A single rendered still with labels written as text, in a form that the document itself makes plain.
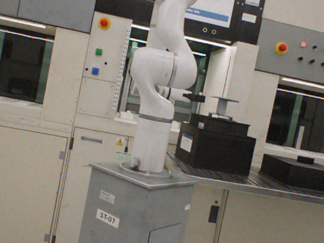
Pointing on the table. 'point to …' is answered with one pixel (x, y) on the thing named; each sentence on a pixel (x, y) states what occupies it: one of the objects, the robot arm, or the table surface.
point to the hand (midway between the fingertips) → (198, 98)
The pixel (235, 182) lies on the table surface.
